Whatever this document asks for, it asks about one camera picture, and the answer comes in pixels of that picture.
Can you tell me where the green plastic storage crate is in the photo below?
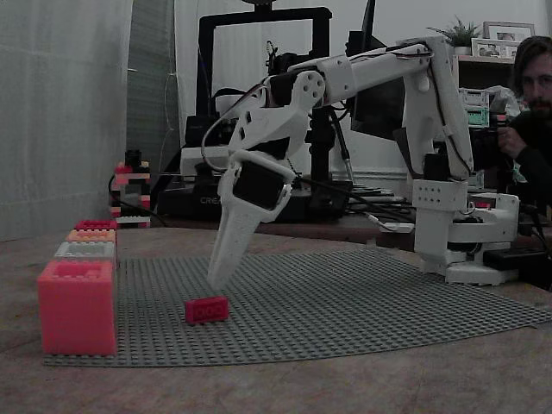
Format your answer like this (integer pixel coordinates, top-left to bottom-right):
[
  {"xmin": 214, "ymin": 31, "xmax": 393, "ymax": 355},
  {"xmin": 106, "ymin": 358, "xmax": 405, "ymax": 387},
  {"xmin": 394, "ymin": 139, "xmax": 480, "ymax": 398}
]
[{"xmin": 467, "ymin": 107, "xmax": 492, "ymax": 127}]

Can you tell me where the red Lego brick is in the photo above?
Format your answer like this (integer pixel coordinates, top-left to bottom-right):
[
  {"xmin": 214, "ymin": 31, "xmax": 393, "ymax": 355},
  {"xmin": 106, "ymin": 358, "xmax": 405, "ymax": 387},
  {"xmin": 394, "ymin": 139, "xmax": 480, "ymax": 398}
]
[{"xmin": 184, "ymin": 296, "xmax": 229, "ymax": 324}]

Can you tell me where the white picture frame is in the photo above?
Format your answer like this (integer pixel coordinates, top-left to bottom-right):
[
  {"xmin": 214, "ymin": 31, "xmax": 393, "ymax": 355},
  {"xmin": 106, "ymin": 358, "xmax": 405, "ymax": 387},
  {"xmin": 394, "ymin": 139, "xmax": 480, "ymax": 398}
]
[
  {"xmin": 470, "ymin": 37, "xmax": 521, "ymax": 60},
  {"xmin": 482, "ymin": 21, "xmax": 536, "ymax": 42}
]

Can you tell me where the black 3D printer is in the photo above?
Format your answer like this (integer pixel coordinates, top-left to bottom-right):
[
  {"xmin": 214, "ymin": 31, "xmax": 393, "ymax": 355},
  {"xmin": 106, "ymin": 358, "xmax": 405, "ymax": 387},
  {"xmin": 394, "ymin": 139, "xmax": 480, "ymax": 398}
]
[{"xmin": 157, "ymin": 6, "xmax": 354, "ymax": 223}]

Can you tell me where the small potted green plant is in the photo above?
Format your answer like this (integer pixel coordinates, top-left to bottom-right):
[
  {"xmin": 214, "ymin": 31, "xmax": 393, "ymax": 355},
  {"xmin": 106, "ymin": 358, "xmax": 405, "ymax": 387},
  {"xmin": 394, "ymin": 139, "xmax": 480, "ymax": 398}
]
[{"xmin": 429, "ymin": 15, "xmax": 482, "ymax": 56}]

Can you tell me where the grey Lego baseplate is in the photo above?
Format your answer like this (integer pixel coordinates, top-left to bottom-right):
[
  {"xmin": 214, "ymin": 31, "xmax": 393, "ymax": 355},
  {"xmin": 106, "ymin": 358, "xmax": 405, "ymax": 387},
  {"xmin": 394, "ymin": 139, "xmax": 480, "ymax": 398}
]
[{"xmin": 42, "ymin": 252, "xmax": 552, "ymax": 368}]

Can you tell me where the large red lego box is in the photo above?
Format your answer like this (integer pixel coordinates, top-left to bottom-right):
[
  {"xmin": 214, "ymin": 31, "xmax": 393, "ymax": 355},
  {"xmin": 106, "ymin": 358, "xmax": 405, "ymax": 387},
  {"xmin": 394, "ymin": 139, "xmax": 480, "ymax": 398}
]
[{"xmin": 73, "ymin": 219, "xmax": 118, "ymax": 232}]

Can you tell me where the black leader arm handle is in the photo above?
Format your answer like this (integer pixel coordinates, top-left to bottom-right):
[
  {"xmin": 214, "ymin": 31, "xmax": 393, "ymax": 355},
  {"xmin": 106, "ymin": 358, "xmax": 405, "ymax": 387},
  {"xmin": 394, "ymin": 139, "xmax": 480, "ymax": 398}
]
[{"xmin": 470, "ymin": 114, "xmax": 510, "ymax": 170}]

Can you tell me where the person's dark sweater torso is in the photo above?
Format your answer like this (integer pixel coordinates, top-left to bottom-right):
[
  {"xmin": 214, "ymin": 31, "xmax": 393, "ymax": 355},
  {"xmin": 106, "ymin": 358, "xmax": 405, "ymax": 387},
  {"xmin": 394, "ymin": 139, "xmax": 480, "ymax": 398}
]
[{"xmin": 504, "ymin": 110, "xmax": 552, "ymax": 208}]

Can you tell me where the grey plastic storage crate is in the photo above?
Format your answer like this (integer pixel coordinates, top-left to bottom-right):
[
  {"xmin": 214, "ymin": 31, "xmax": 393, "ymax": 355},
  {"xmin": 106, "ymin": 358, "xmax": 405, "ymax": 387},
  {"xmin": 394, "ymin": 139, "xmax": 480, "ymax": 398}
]
[{"xmin": 459, "ymin": 88, "xmax": 492, "ymax": 108}]

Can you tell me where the black computer monitor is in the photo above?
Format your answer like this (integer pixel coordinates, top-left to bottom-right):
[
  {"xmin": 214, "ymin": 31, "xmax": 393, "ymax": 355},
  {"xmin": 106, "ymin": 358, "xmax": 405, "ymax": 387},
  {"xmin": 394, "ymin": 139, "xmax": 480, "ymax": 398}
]
[{"xmin": 347, "ymin": 0, "xmax": 409, "ymax": 141}]

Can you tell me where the multicolour Lego camera tower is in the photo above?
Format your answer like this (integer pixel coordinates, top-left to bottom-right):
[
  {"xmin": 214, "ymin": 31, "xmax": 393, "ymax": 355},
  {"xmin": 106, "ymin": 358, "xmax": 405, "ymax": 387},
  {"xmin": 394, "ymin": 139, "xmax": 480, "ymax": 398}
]
[{"xmin": 108, "ymin": 160, "xmax": 153, "ymax": 229}]

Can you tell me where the person's right hand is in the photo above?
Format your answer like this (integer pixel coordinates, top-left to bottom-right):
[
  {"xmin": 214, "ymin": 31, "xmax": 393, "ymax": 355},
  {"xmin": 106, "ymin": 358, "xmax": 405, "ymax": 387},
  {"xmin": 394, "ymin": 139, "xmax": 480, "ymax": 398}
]
[{"xmin": 495, "ymin": 123, "xmax": 530, "ymax": 160}]

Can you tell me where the white lego box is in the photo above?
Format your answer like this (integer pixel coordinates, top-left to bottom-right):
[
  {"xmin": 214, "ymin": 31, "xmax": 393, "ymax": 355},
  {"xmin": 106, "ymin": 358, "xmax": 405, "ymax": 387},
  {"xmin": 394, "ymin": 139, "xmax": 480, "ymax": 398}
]
[{"xmin": 53, "ymin": 241, "xmax": 118, "ymax": 264}]

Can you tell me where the bearded man's head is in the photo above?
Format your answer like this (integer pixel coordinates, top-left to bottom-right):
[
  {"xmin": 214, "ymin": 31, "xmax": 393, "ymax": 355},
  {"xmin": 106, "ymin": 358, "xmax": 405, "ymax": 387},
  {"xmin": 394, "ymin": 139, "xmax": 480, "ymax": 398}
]
[{"xmin": 512, "ymin": 34, "xmax": 552, "ymax": 116}]

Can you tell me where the white curtain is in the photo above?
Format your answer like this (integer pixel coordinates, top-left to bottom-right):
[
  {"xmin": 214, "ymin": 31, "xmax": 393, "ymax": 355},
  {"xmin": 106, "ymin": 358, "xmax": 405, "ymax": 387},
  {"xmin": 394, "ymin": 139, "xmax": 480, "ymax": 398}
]
[{"xmin": 0, "ymin": 0, "xmax": 133, "ymax": 242}]

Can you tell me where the orange lego box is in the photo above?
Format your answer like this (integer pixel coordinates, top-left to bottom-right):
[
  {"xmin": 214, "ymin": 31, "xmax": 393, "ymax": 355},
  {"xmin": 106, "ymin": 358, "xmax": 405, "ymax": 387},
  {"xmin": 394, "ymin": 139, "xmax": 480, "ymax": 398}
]
[{"xmin": 65, "ymin": 229, "xmax": 118, "ymax": 243}]

